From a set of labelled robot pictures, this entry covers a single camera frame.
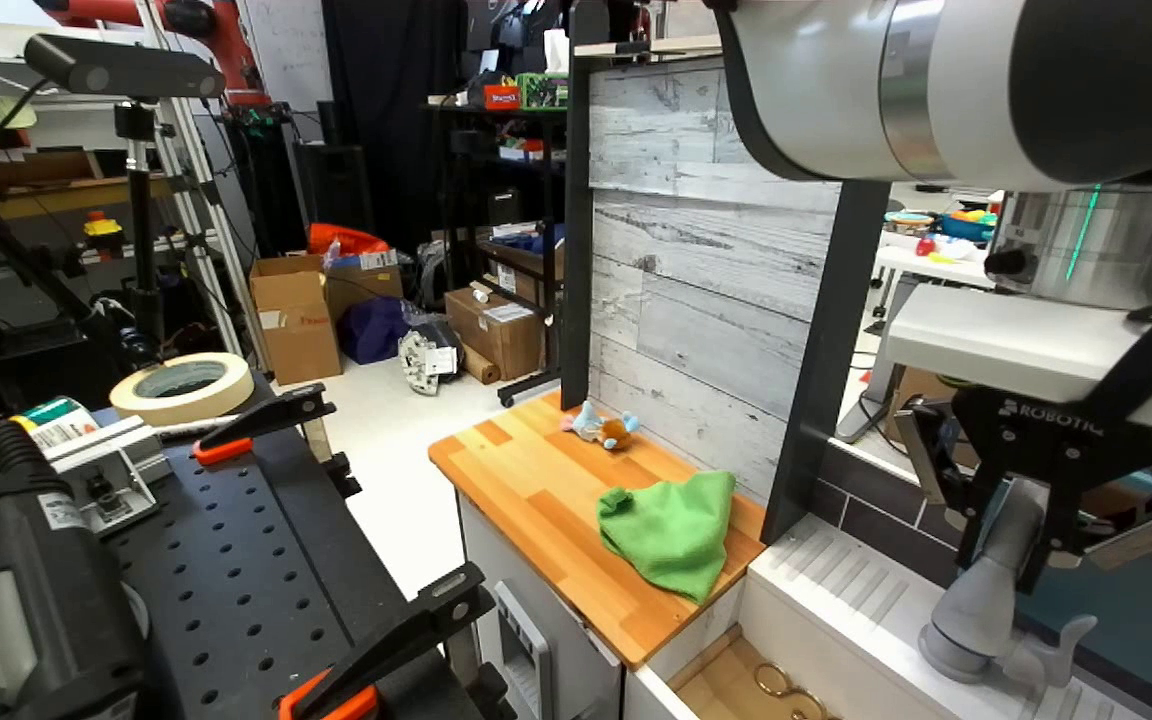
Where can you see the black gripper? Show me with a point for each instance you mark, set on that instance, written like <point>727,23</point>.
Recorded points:
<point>1059,433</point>

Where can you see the grey toy faucet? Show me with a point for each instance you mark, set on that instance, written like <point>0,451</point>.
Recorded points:
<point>979,621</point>

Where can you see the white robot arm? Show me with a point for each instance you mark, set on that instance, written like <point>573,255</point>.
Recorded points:
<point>841,92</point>

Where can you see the dark grey tile panel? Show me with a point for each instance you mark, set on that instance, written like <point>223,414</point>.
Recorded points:
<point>869,506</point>

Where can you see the cardboard box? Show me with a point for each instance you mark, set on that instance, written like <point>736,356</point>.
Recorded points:
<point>900,387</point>
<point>364,286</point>
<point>294,323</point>
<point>498,332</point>

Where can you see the white sink basin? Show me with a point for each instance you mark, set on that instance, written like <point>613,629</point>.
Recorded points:
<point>841,587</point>

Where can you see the teal plastic bin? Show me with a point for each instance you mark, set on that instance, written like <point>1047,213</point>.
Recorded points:
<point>1138,627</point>

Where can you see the green cloth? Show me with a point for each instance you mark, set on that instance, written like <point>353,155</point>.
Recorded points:
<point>669,533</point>

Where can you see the grey wood backsplash panel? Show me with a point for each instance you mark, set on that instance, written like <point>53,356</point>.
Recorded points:
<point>697,307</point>

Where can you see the wooden countertop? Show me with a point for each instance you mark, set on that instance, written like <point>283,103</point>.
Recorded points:
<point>536,494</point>

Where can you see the white black floor gadget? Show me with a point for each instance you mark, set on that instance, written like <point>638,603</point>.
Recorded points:
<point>427,360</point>

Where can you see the black storage shelf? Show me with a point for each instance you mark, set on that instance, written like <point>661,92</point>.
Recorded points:
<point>498,187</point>

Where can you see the black orange bar clamp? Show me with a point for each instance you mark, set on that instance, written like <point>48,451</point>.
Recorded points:
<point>269,423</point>
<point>389,640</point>

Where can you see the dark blue bag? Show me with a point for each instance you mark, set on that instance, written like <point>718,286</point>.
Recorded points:
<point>375,331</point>

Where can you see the orange bag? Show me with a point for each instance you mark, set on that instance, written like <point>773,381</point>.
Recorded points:
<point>341,242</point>

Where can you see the black perforated workbench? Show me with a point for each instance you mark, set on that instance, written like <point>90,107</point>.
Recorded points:
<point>242,575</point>

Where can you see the beige masking tape roll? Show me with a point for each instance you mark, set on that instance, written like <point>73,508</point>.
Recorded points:
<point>137,398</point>

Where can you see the green yellow labelled box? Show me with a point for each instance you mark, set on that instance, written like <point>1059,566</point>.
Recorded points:
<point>62,424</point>

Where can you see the aluminium ladder frame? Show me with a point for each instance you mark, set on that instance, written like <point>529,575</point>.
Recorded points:
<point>211,226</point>

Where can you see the black stereo camera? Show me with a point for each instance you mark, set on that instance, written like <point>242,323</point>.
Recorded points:
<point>121,67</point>

